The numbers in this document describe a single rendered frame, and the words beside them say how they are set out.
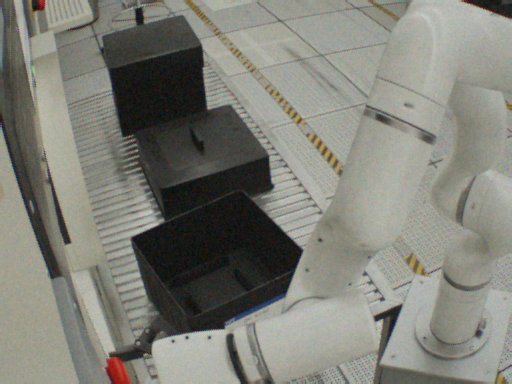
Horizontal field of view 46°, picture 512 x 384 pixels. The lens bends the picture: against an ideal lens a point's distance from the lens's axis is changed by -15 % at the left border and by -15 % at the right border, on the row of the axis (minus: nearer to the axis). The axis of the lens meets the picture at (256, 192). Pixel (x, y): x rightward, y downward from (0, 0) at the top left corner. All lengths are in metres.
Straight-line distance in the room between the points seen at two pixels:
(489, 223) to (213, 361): 0.57
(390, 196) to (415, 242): 2.04
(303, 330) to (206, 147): 1.08
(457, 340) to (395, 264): 1.29
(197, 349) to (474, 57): 0.48
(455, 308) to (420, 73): 0.70
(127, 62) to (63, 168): 0.70
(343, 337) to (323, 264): 0.12
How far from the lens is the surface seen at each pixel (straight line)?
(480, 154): 1.02
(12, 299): 0.25
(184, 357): 0.79
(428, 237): 2.78
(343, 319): 0.75
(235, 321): 1.32
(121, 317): 1.52
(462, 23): 0.77
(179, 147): 1.79
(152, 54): 1.97
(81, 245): 1.45
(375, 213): 0.71
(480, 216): 1.14
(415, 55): 0.71
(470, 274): 1.24
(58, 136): 1.29
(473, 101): 0.96
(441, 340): 1.41
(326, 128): 3.37
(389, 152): 0.71
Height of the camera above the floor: 1.87
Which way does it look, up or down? 39 degrees down
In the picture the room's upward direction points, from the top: 6 degrees counter-clockwise
